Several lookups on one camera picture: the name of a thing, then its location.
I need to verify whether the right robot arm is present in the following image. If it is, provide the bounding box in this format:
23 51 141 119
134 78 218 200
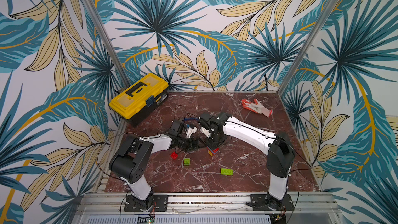
198 112 295 201

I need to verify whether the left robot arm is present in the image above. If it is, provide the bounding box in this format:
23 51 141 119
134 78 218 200
109 120 200 201

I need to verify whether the green square lego brick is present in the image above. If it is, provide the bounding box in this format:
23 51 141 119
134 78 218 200
183 158 190 166

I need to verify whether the small red lego brick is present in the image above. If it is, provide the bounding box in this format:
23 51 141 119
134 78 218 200
171 152 178 160

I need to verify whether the long green lego brick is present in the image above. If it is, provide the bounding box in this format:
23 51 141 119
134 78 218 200
220 168 233 176

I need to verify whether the red white work glove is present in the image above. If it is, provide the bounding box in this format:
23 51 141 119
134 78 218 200
241 99 272 118

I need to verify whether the yellow black toolbox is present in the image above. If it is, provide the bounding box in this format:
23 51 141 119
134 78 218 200
109 74 169 127

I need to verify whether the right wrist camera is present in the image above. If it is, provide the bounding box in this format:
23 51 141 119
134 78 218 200
201 127 211 138

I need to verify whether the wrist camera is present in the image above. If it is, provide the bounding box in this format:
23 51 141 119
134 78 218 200
201 127 211 138
185 127 198 139

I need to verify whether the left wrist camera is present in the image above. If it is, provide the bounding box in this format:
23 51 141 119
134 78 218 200
185 127 198 139

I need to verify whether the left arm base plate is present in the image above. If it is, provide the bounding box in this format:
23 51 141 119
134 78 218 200
124 195 169 213

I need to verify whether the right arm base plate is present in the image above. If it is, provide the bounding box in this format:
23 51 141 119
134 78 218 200
246 194 294 212

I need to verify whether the aluminium front rail frame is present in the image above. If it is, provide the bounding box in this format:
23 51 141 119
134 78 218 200
72 192 345 224

